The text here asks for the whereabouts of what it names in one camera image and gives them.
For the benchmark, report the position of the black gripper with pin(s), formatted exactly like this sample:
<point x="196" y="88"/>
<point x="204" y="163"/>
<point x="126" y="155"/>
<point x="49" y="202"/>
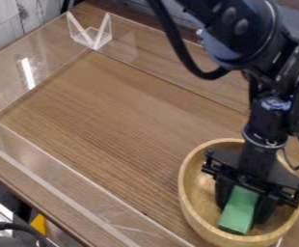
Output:
<point x="253" y="167"/>

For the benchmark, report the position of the green rectangular block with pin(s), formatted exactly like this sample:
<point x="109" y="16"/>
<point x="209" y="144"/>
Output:
<point x="238" y="212"/>

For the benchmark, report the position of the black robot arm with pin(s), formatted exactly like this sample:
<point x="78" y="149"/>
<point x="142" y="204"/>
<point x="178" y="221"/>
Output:
<point x="246" y="39"/>

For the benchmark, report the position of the brown wooden bowl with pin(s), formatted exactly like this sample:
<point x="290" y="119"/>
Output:
<point x="202" y="212"/>

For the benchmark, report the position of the yellow and black equipment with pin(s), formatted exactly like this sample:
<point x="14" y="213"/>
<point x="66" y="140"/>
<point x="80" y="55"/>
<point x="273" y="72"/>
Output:
<point x="31" y="236"/>

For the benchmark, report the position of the clear acrylic corner bracket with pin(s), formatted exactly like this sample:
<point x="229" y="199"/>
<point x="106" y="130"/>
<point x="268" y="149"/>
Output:
<point x="92" y="37"/>

